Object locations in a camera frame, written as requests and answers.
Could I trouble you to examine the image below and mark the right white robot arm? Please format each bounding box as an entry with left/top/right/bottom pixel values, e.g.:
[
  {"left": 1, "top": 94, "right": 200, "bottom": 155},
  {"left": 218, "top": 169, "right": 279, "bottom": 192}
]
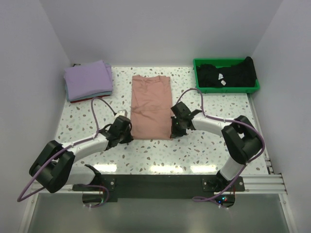
[{"left": 171, "top": 102, "right": 265, "bottom": 191}]

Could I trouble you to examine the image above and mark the folded purple t shirt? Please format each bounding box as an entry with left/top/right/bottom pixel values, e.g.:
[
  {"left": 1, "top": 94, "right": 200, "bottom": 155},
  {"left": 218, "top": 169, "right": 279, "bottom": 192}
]
[{"left": 64, "top": 60, "right": 113, "bottom": 99}]

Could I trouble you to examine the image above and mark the black t shirt in bin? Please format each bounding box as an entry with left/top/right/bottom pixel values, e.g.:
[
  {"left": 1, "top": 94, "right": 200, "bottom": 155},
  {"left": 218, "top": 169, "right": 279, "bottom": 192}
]
[{"left": 196, "top": 56, "right": 257, "bottom": 88}]

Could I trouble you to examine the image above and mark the folded dark red t shirt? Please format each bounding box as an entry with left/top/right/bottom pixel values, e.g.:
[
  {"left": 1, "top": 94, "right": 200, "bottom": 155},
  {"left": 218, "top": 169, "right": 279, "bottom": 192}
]
[{"left": 70, "top": 95, "right": 109, "bottom": 103}]

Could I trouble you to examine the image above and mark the pink printed t shirt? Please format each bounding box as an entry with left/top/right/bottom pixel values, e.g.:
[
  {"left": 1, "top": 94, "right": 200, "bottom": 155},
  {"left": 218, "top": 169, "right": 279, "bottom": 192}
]
[{"left": 130, "top": 75, "right": 173, "bottom": 140}]

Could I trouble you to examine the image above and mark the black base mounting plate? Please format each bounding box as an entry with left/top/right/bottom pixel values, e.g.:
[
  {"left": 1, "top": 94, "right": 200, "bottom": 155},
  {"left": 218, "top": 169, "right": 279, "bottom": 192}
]
[{"left": 71, "top": 173, "right": 243, "bottom": 204}]

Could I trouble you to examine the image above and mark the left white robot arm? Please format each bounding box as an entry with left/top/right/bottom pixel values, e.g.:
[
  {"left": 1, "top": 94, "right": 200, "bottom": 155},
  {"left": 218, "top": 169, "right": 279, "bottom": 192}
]
[{"left": 29, "top": 115, "right": 133, "bottom": 193}]

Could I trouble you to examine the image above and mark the aluminium frame rail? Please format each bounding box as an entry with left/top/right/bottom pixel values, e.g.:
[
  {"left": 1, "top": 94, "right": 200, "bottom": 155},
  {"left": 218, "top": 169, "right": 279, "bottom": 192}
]
[{"left": 30, "top": 174, "right": 287, "bottom": 194}]

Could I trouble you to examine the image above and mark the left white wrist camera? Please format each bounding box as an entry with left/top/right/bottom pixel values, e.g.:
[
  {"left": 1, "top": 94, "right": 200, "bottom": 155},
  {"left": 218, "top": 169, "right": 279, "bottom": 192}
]
[{"left": 115, "top": 109, "right": 128, "bottom": 117}]

